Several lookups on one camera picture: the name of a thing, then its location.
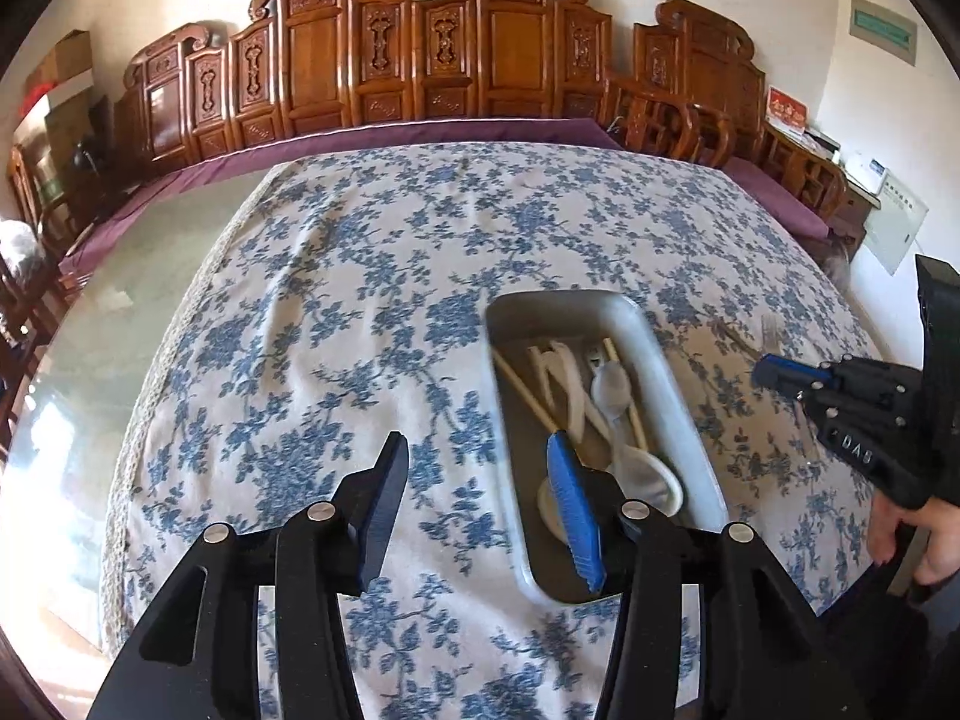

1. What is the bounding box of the white box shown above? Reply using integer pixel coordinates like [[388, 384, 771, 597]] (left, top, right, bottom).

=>
[[838, 153, 887, 194]]

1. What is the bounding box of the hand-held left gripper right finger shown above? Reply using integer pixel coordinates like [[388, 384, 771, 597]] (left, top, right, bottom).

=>
[[545, 430, 871, 720]]

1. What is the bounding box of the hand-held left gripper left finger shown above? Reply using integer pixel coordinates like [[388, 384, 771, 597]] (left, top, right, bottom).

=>
[[86, 432, 411, 720]]

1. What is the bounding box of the dark wooden chair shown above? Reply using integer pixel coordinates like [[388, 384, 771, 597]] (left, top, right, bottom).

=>
[[6, 141, 65, 361]]

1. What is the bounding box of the blue floral tablecloth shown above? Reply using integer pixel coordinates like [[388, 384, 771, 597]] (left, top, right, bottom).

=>
[[101, 141, 884, 720]]

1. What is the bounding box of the long purple seat cushion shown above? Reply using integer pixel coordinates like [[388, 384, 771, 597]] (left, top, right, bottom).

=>
[[58, 115, 625, 280]]

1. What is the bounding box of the carved wooden bench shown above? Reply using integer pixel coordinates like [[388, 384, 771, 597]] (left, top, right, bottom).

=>
[[632, 0, 770, 160], [112, 0, 614, 167]]

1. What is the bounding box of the red box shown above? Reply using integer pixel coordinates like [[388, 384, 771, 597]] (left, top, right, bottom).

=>
[[765, 85, 809, 130]]

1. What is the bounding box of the clear plastic spoon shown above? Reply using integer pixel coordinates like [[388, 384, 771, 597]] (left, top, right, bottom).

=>
[[591, 363, 629, 422]]

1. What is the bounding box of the slim white plastic spoon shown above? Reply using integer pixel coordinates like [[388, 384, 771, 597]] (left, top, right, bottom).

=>
[[551, 340, 612, 440]]

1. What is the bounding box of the short purple seat cushion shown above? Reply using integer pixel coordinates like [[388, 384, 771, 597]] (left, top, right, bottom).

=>
[[722, 156, 835, 239]]

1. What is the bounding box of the pale wooden chopstick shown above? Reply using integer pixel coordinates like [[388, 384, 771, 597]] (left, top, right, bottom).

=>
[[490, 348, 561, 434]]

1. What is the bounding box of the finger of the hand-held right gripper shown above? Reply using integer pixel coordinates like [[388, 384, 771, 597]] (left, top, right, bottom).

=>
[[752, 354, 835, 392]]

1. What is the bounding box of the green wall sign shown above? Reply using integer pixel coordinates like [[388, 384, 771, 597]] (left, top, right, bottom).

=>
[[849, 0, 918, 66]]

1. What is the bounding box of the wooden armchair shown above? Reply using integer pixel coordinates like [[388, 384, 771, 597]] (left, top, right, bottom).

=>
[[606, 77, 734, 167]]

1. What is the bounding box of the cardboard box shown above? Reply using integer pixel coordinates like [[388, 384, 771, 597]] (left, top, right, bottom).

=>
[[28, 30, 92, 96]]

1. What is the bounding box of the grey metal tray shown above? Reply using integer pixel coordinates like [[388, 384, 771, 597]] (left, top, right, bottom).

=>
[[485, 290, 731, 605]]

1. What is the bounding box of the clear plastic knife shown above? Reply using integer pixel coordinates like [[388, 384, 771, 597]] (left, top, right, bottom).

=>
[[790, 399, 824, 467]]

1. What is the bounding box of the person's right hand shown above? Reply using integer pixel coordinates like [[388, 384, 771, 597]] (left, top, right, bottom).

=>
[[868, 493, 960, 587]]

